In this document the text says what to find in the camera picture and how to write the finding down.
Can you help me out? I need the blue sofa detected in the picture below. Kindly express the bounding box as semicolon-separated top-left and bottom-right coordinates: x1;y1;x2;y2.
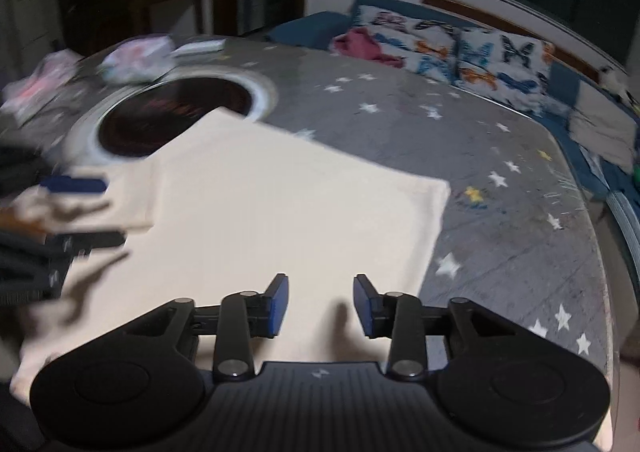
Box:
266;0;639;234

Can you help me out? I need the pink tissue pack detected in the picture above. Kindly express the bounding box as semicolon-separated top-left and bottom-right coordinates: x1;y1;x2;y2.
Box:
98;36;176;85
1;49;82;126

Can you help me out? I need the round black induction cooktop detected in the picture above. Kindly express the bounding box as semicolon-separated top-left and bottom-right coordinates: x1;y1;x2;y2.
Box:
98;77;253;157

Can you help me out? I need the left butterfly pillow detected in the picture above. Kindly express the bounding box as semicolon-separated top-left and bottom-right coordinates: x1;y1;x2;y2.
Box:
355;4;459;82

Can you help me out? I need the plush toy black white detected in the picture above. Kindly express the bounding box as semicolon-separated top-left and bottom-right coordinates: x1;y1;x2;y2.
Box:
599;65;639;108

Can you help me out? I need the grey cushion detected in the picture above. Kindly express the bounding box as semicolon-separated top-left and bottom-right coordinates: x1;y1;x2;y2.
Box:
568;82;637;175

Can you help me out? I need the white flat box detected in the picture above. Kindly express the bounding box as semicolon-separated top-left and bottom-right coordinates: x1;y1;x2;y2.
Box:
171;38;226;58

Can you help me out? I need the butterfly pillow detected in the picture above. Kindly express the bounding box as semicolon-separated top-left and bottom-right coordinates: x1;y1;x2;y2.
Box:
456;28;554;113
355;4;459;82

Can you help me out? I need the cream knit garment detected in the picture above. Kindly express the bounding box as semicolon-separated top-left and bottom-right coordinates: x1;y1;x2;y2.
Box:
8;106;454;452

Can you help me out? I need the right butterfly pillow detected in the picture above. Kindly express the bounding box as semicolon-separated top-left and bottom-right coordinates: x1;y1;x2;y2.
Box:
456;28;554;113

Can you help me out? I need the pink cloth on sofa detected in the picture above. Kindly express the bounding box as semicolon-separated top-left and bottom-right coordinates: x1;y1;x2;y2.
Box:
329;27;405;68

